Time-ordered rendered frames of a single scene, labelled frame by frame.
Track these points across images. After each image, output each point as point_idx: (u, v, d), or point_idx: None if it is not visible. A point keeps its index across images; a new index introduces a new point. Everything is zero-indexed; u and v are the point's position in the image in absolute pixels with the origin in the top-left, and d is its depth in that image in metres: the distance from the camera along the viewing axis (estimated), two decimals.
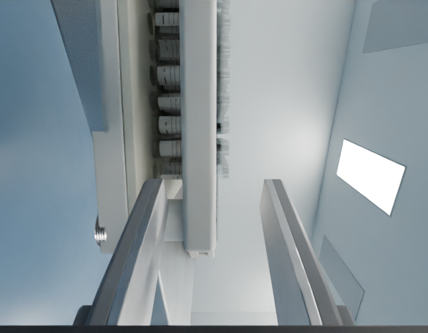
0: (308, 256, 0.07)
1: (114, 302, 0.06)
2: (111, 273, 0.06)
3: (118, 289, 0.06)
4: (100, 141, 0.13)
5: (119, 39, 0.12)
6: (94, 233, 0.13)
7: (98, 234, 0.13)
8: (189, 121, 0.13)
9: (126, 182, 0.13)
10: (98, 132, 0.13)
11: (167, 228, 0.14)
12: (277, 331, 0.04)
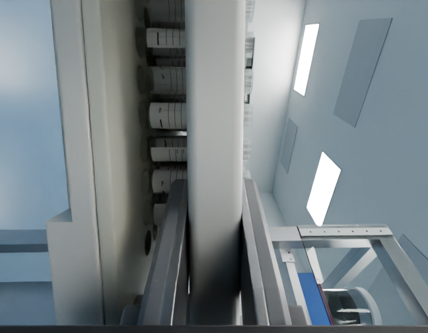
0: (266, 256, 0.07)
1: (164, 302, 0.06)
2: (156, 273, 0.06)
3: (166, 289, 0.06)
4: (59, 236, 0.08)
5: (86, 78, 0.07)
6: None
7: None
8: (201, 206, 0.08)
9: (102, 295, 0.08)
10: (55, 223, 0.08)
11: None
12: (277, 331, 0.04)
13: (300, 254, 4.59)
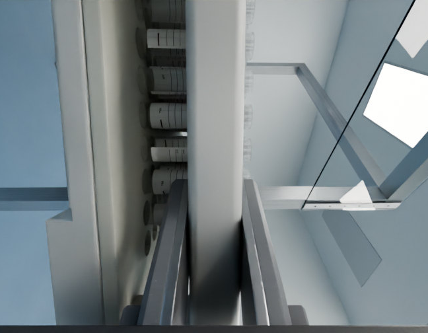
0: (266, 256, 0.07)
1: (164, 302, 0.06)
2: (156, 273, 0.06)
3: (166, 289, 0.06)
4: (59, 236, 0.08)
5: (87, 78, 0.07)
6: None
7: None
8: (201, 205, 0.08)
9: (102, 295, 0.08)
10: (55, 222, 0.08)
11: None
12: (277, 331, 0.04)
13: None
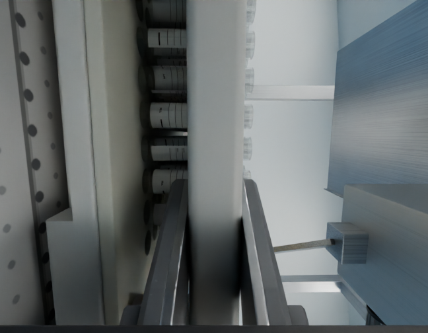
0: (266, 256, 0.07)
1: (164, 302, 0.06)
2: (156, 273, 0.06)
3: (166, 289, 0.06)
4: (59, 235, 0.08)
5: (88, 77, 0.07)
6: None
7: None
8: (201, 205, 0.08)
9: (102, 294, 0.08)
10: (55, 222, 0.08)
11: None
12: (277, 331, 0.04)
13: (340, 2, 3.33)
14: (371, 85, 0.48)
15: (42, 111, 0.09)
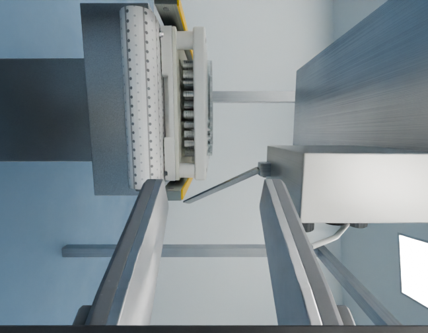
0: (308, 256, 0.07)
1: (114, 302, 0.06)
2: (111, 273, 0.06)
3: (118, 289, 0.06)
4: (166, 140, 0.37)
5: (174, 107, 0.37)
6: (163, 172, 0.38)
7: (164, 173, 0.38)
8: (197, 133, 0.37)
9: (175, 154, 0.38)
10: (166, 137, 0.37)
11: (189, 171, 0.38)
12: (277, 331, 0.04)
13: (335, 9, 3.58)
14: (310, 95, 0.76)
15: (163, 113, 0.38)
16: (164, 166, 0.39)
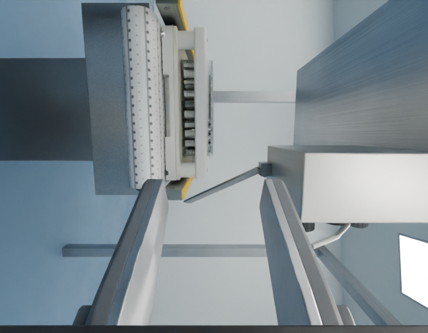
0: (308, 256, 0.07)
1: (114, 302, 0.06)
2: (111, 273, 0.06)
3: (118, 289, 0.06)
4: (167, 140, 0.38)
5: (174, 106, 0.37)
6: (164, 172, 0.38)
7: (165, 172, 0.38)
8: (197, 133, 0.37)
9: (176, 154, 0.38)
10: (166, 137, 0.37)
11: (189, 171, 0.39)
12: (277, 331, 0.04)
13: (336, 9, 3.58)
14: (310, 95, 0.76)
15: (164, 113, 0.38)
16: (165, 166, 0.39)
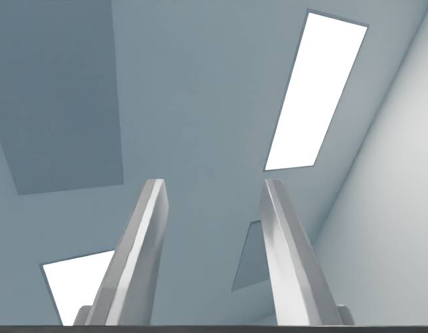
0: (308, 256, 0.07)
1: (114, 302, 0.06)
2: (111, 273, 0.06)
3: (118, 289, 0.06)
4: None
5: None
6: None
7: None
8: None
9: None
10: None
11: None
12: (277, 331, 0.04)
13: None
14: None
15: None
16: None
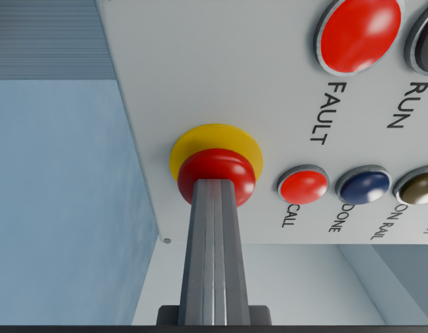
0: (232, 256, 0.07)
1: (204, 302, 0.06)
2: (192, 273, 0.06)
3: (204, 289, 0.06)
4: None
5: None
6: None
7: None
8: None
9: None
10: None
11: None
12: (277, 331, 0.04)
13: None
14: None
15: None
16: None
